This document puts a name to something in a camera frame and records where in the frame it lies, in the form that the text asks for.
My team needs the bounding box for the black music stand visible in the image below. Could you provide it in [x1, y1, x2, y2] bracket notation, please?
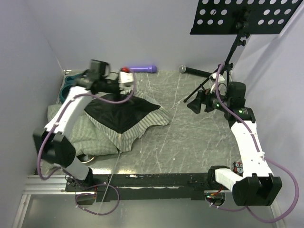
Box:
[183, 0, 302, 103]

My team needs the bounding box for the teal double pet bowl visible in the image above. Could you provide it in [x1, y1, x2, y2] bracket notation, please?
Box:
[59, 74, 81, 104]

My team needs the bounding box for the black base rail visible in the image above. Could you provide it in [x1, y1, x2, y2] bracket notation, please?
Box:
[65, 173, 221, 202]

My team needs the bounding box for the green striped pet tent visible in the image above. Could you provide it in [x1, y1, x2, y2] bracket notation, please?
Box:
[85, 91, 171, 152]

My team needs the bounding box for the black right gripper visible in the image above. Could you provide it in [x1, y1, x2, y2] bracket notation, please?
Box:
[187, 85, 231, 114]

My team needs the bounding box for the purple toy microphone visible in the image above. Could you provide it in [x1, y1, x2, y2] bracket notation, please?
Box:
[129, 65, 157, 73]

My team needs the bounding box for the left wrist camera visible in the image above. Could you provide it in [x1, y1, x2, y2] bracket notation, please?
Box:
[119, 67, 134, 87]

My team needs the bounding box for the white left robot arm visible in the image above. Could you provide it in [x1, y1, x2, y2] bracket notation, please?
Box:
[33, 59, 121, 191]

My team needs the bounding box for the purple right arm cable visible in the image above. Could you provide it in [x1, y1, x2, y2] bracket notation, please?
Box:
[206, 63, 299, 224]

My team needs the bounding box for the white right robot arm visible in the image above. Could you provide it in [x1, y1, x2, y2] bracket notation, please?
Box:
[187, 82, 282, 206]

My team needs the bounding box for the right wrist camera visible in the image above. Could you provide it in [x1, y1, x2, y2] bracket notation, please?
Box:
[210, 73, 225, 93]

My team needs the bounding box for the green checkered pet cushion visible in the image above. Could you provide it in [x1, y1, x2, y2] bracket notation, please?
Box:
[47, 104, 121, 157]

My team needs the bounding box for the black handheld microphone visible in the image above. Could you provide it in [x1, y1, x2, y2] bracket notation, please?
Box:
[179, 65, 211, 77]

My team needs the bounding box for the round metal lid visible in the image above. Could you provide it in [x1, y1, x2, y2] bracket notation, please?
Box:
[77, 154, 95, 163]

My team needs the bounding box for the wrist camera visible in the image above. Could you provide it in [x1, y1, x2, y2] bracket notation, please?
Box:
[119, 67, 134, 87]
[210, 73, 225, 93]

